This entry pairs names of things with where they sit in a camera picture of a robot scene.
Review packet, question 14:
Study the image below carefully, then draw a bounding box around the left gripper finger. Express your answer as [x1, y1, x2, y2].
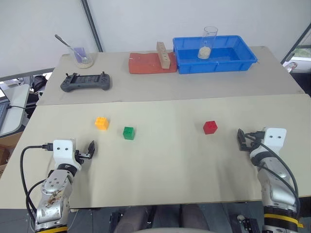
[87, 140, 96, 160]

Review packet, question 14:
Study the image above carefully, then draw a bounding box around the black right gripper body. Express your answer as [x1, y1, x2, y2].
[241, 137, 260, 153]

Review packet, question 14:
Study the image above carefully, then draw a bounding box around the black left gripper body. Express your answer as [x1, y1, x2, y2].
[74, 150, 93, 164]

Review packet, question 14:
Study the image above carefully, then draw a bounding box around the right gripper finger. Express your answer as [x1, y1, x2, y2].
[237, 128, 247, 151]

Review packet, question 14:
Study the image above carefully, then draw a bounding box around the yellow toy block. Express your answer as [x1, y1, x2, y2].
[94, 116, 110, 131]

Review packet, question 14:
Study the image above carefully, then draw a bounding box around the red toy block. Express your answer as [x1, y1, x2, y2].
[203, 120, 218, 135]

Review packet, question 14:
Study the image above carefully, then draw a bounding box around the green toy block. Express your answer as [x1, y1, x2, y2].
[122, 126, 135, 140]

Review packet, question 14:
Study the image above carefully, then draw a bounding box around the grey handheld controller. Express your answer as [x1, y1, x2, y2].
[60, 70, 113, 93]

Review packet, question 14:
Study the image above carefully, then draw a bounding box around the black box under table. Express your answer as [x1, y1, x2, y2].
[236, 214, 265, 233]

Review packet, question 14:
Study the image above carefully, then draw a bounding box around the blue plastic bin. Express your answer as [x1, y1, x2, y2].
[172, 35, 259, 75]

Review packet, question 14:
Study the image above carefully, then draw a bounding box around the black bag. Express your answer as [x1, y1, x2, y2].
[31, 74, 51, 96]

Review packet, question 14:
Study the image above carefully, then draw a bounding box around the white side desk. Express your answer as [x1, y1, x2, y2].
[0, 83, 31, 137]

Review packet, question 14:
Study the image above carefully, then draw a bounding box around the glass beaker with grain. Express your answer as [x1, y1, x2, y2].
[68, 46, 94, 69]

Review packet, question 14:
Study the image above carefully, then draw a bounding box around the clear cylinder with grain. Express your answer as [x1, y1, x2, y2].
[197, 26, 218, 60]

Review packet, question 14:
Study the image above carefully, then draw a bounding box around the orange-red cloth pad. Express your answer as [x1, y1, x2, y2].
[128, 51, 179, 75]

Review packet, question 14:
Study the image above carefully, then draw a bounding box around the metal spoon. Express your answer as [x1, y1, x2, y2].
[54, 33, 88, 61]

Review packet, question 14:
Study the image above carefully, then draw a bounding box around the wooden block with holes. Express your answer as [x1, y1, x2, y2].
[156, 41, 172, 70]

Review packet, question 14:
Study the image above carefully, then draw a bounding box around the grey metal pole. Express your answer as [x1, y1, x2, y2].
[80, 0, 104, 53]

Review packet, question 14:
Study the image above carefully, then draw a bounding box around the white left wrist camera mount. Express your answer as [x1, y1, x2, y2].
[52, 139, 82, 171]

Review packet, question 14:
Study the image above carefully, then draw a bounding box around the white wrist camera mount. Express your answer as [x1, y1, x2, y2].
[52, 139, 82, 171]
[263, 126, 288, 153]

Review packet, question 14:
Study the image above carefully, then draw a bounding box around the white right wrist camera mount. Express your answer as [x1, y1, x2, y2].
[263, 126, 288, 153]

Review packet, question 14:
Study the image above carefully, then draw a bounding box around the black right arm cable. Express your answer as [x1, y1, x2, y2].
[244, 131, 301, 216]

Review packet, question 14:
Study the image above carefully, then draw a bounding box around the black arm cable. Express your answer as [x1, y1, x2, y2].
[244, 131, 301, 216]
[19, 144, 53, 228]

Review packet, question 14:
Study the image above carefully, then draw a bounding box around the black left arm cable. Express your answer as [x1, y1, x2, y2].
[19, 144, 53, 228]

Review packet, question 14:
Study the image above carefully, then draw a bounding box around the black metal frame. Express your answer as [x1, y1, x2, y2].
[281, 16, 311, 65]

